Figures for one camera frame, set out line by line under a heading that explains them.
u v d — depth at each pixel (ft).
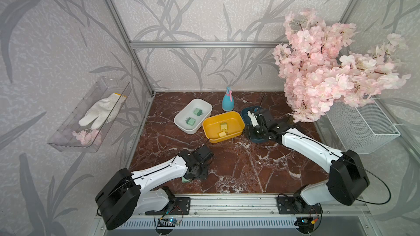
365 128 1.96
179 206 2.42
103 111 2.20
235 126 3.25
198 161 2.07
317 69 1.74
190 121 3.34
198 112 3.49
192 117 3.46
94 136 1.86
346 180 1.38
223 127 3.25
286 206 2.40
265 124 2.14
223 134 3.15
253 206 2.47
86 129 2.02
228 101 3.25
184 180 2.66
